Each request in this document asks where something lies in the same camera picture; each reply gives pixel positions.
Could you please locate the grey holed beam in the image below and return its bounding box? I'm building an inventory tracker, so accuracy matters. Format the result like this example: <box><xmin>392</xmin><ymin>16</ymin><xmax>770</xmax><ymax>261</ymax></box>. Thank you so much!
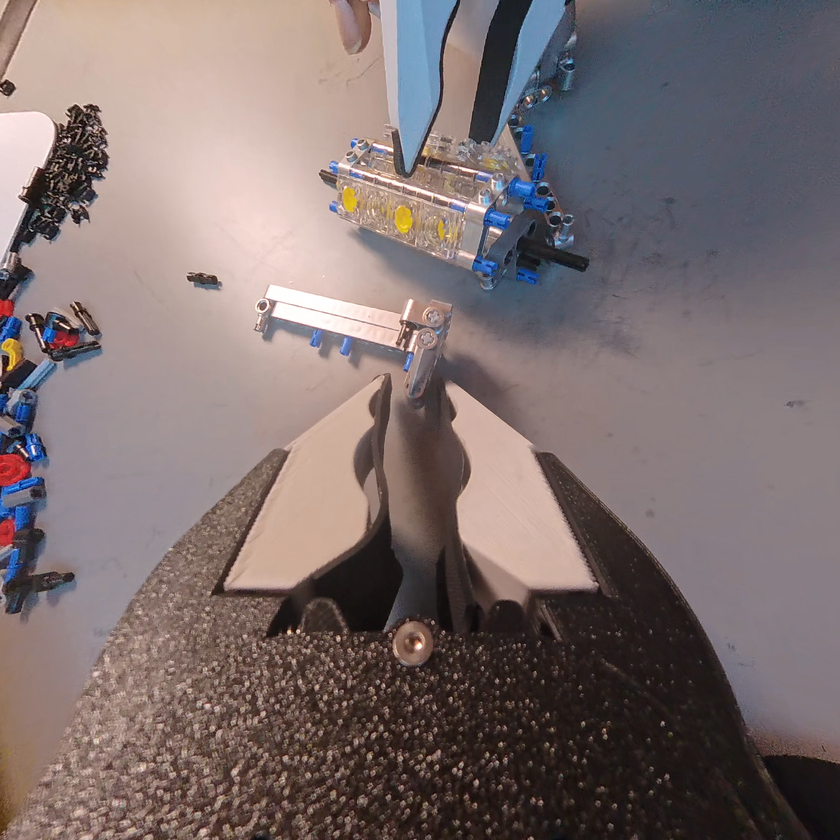
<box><xmin>252</xmin><ymin>283</ymin><xmax>421</xmax><ymax>368</ymax></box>

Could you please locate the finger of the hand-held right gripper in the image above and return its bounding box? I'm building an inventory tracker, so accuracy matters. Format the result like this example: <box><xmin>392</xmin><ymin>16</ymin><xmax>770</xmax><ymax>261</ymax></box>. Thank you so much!
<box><xmin>379</xmin><ymin>0</ymin><xmax>462</xmax><ymax>178</ymax></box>
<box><xmin>468</xmin><ymin>0</ymin><xmax>568</xmax><ymax>151</ymax></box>

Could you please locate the grey desk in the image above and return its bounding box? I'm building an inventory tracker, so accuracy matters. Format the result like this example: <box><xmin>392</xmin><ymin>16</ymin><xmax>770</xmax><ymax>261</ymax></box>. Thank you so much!
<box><xmin>0</xmin><ymin>0</ymin><xmax>840</xmax><ymax>815</ymax></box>

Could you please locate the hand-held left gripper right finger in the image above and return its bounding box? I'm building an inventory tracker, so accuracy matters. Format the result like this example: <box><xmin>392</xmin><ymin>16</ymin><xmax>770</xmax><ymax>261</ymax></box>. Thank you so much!
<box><xmin>430</xmin><ymin>381</ymin><xmax>601</xmax><ymax>631</ymax></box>

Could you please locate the long grey beam panel assembly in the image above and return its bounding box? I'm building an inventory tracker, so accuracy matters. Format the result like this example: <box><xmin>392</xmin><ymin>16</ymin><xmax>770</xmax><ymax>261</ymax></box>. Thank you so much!
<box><xmin>433</xmin><ymin>0</ymin><xmax>581</xmax><ymax>249</ymax></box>

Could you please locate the pile of colourful toy pieces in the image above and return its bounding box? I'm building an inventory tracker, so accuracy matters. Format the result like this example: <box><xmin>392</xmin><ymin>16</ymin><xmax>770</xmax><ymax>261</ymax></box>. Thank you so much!
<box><xmin>0</xmin><ymin>256</ymin><xmax>104</xmax><ymax>616</ymax></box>

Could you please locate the pile of black toy pieces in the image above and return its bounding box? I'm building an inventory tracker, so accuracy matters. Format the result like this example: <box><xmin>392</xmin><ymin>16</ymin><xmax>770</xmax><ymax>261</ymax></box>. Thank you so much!
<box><xmin>18</xmin><ymin>104</ymin><xmax>110</xmax><ymax>227</ymax></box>

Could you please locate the white base with battery box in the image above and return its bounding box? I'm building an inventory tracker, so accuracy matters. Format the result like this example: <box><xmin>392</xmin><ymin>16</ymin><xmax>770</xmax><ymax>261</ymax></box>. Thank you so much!
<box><xmin>0</xmin><ymin>112</ymin><xmax>58</xmax><ymax>260</ymax></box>

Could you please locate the person's right hand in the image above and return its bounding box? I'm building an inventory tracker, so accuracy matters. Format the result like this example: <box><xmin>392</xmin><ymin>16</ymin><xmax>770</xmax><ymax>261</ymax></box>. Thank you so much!
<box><xmin>330</xmin><ymin>0</ymin><xmax>375</xmax><ymax>55</ymax></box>

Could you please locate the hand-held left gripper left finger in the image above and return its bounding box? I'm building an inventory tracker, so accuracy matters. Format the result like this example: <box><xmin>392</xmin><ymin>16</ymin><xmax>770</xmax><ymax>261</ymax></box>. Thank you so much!
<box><xmin>223</xmin><ymin>374</ymin><xmax>404</xmax><ymax>599</ymax></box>

